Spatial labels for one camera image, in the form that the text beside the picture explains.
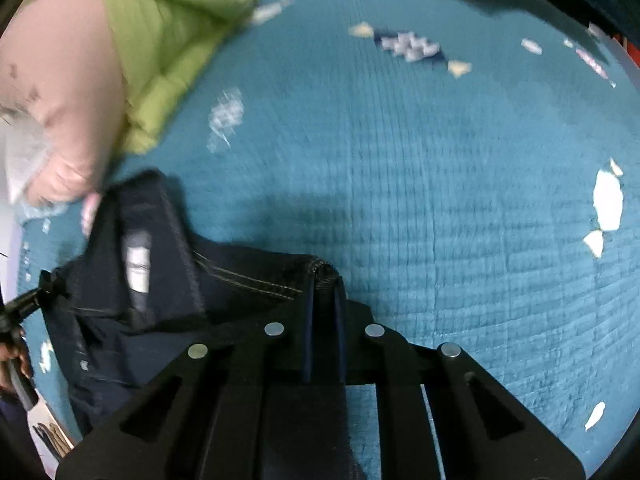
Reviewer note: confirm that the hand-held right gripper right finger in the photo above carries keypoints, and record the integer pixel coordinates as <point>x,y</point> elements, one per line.
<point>340,332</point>

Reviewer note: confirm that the dark blue jeans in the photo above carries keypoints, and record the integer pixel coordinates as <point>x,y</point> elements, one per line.
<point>165,280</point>

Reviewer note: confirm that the printed paper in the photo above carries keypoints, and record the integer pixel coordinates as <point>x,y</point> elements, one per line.
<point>50,435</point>

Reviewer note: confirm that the red thing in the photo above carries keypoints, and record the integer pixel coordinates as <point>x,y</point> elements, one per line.
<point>633,54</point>

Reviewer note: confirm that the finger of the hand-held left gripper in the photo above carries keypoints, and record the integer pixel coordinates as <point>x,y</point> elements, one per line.
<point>35,296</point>

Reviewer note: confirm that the teal printed blanket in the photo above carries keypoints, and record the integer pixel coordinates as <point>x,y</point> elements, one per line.
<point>400,185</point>

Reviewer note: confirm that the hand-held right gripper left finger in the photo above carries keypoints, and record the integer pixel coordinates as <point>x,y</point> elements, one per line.
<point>308,332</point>

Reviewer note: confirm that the pink pillow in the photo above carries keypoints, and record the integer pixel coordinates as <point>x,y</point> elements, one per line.
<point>65,100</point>

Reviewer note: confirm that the person's left hand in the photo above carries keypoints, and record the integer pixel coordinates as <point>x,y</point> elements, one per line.
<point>11,357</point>

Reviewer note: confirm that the white cloth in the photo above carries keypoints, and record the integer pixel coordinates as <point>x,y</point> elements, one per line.
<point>22,160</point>

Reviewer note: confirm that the green quilted cloth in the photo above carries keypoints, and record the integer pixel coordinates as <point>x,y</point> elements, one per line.
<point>165,35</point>

